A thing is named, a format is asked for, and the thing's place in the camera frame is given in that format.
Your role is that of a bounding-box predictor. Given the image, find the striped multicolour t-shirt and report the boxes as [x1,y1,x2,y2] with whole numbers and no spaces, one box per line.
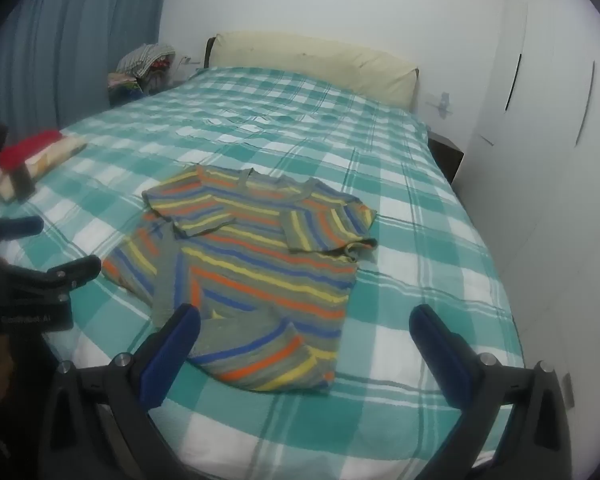
[101,164,378,395]

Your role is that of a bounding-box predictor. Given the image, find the red folded cloth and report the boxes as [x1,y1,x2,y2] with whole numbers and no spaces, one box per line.
[0,129,64,171]

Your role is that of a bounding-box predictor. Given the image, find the pile of mixed clothes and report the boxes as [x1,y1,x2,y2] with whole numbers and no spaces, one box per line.
[106,43,177,109]

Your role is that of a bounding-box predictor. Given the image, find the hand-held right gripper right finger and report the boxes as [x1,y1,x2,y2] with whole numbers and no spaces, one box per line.
[409,303,578,480]

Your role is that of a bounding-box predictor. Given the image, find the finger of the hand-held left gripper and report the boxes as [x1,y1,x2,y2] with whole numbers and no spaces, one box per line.
[7,255,102,307]
[0,214,44,261]

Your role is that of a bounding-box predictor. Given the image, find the dark wooden nightstand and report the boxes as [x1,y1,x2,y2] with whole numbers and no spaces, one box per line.
[427,131,465,186]

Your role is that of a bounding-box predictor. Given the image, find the white wardrobe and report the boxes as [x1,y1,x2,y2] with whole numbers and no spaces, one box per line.
[467,0,600,413]

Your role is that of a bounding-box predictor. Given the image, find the blue curtain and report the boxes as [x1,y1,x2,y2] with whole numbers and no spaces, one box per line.
[0,0,174,133]

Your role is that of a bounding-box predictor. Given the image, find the red and cream folded cloths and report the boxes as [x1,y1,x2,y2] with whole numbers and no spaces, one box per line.
[0,135,88,204]

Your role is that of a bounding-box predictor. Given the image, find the long cream pillow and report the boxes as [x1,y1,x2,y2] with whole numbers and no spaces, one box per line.
[212,31,419,111]

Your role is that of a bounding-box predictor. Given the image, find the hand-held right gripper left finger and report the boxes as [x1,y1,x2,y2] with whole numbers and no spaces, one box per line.
[45,302,202,480]

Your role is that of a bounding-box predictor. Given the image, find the person's dark clothing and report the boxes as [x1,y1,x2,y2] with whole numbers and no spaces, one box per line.
[0,331,56,480]

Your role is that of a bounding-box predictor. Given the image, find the bed with green checked blanket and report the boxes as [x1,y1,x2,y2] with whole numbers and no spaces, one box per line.
[0,66,526,480]

